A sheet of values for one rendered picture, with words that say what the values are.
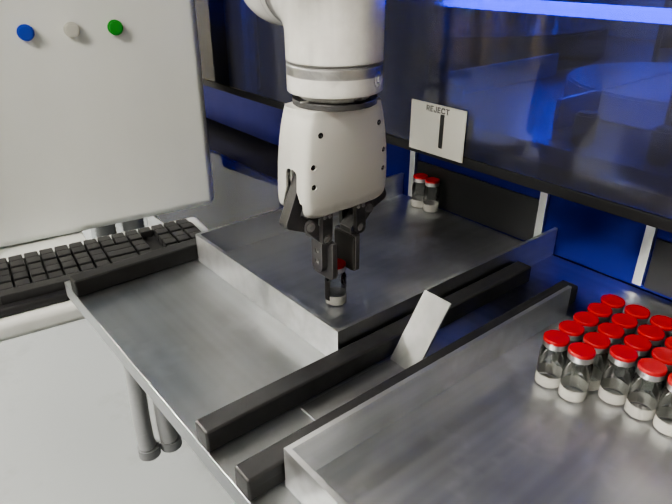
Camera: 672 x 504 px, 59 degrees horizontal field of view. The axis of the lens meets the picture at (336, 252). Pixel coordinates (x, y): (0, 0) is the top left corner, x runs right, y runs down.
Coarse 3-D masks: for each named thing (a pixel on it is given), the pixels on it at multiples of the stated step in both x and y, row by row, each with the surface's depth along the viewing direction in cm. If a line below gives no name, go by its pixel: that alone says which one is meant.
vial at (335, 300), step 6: (342, 270) 59; (342, 276) 60; (330, 282) 60; (336, 282) 60; (342, 282) 60; (330, 288) 60; (336, 288) 60; (342, 288) 60; (330, 294) 60; (336, 294) 60; (342, 294) 60; (330, 300) 61; (336, 300) 60; (342, 300) 61
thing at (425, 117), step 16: (416, 112) 72; (432, 112) 70; (448, 112) 68; (464, 112) 66; (416, 128) 72; (432, 128) 70; (448, 128) 68; (464, 128) 67; (416, 144) 73; (432, 144) 71; (448, 144) 69
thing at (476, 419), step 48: (480, 336) 50; (528, 336) 56; (432, 384) 48; (480, 384) 50; (528, 384) 50; (336, 432) 41; (384, 432) 45; (432, 432) 45; (480, 432) 45; (528, 432) 45; (576, 432) 45; (624, 432) 45; (288, 480) 40; (336, 480) 41; (384, 480) 41; (432, 480) 41; (480, 480) 41; (528, 480) 41; (576, 480) 41; (624, 480) 41
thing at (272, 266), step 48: (240, 240) 73; (288, 240) 75; (384, 240) 75; (432, 240) 75; (480, 240) 75; (528, 240) 67; (240, 288) 64; (288, 288) 64; (384, 288) 64; (432, 288) 58; (336, 336) 51
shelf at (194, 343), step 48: (144, 288) 65; (192, 288) 65; (528, 288) 65; (624, 288) 65; (144, 336) 57; (192, 336) 57; (240, 336) 57; (288, 336) 57; (144, 384) 52; (192, 384) 50; (240, 384) 50; (192, 432) 45; (288, 432) 45
